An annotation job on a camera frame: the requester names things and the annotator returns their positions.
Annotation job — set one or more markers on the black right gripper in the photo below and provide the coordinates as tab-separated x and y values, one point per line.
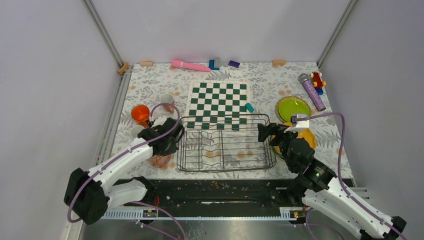
273	129

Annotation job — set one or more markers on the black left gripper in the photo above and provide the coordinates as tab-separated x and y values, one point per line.
171	149

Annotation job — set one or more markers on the pink mug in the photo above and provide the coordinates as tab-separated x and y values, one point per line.
135	131

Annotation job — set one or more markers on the metal wire dish rack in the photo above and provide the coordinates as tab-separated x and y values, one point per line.
224	143

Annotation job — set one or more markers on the orange dotted plate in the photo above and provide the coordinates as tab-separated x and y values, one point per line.
306	134

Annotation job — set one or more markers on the orange mug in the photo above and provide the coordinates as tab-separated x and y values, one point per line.
141	115

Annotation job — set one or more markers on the blue grey mug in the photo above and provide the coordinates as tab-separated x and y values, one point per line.
168	100

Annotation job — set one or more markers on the blue white patterned bowl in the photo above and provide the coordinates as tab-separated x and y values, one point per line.
161	162

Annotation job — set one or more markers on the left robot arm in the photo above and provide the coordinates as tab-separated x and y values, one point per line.
90	193

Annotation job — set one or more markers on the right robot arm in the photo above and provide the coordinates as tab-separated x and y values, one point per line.
319	187

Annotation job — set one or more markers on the teal rectangular block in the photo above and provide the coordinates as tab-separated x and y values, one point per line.
249	108

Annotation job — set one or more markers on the round woven yellow mat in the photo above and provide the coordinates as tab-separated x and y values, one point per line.
309	106

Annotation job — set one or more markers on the floral tablecloth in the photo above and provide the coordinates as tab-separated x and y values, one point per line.
267	86

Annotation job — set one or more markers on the green white chessboard mat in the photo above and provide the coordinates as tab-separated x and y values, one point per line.
217	105

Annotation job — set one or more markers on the purple glitter microphone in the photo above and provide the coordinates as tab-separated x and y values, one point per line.
312	93

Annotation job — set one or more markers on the wooden block back right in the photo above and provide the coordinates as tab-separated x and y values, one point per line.
276	63

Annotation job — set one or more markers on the purple lego brick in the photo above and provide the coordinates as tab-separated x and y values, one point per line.
234	64

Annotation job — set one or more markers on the pink cylindrical toy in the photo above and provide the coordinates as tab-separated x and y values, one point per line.
190	66

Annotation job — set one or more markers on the wooden block back left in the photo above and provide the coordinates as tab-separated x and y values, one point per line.
146	63

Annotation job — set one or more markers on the blue grey lego bricks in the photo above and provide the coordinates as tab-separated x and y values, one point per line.
214	64

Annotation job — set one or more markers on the wooden corner block left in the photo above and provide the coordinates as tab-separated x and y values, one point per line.
123	69

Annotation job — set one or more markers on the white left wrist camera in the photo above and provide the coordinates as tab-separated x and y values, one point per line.
159	121

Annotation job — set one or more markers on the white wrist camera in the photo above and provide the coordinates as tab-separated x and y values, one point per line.
159	121
299	122

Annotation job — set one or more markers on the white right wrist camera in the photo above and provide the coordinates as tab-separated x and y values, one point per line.
299	122

